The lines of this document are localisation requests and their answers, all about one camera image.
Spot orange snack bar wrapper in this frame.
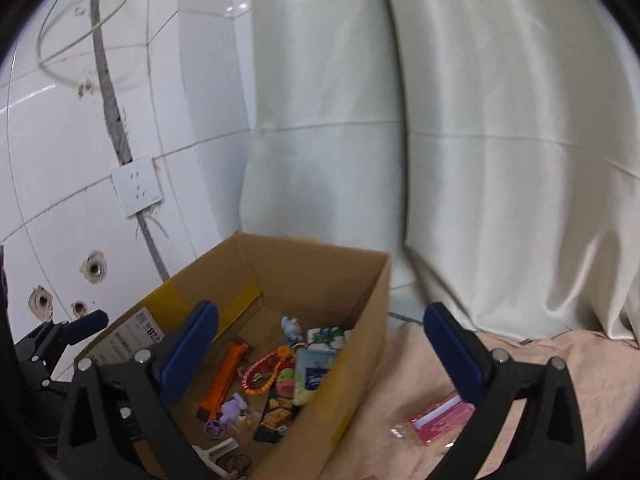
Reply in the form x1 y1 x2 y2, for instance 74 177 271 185
196 338 252 422

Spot red cracker packet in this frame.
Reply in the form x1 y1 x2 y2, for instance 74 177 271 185
390 392 475 446

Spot white plastic clamp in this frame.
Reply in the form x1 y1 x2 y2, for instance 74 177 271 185
192 438 240 479

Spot purple plush toy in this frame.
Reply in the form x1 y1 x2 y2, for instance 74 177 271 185
219 393 248 426

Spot red beaded keychain toy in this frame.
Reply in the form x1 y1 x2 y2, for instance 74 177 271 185
241 346 294 396

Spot tissue pack yellow blue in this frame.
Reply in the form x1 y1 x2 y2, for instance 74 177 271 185
293 349 338 406

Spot dark green snack packet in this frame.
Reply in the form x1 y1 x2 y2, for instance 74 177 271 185
253 392 302 444

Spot white shipping label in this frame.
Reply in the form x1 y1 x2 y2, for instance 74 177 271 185
88 308 165 365

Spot beige table cloth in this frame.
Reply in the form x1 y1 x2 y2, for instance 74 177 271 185
322 313 639 479

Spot blue toy figure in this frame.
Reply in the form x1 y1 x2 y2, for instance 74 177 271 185
281 316 304 344

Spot cardboard box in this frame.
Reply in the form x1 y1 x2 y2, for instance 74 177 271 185
84 233 392 479

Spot pale green curtain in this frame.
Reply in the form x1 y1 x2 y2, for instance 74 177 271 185
240 0 639 340

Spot white wall socket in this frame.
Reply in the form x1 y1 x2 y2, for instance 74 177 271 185
111 157 163 218

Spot grey wall cable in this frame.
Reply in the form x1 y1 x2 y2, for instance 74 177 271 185
86 0 172 283

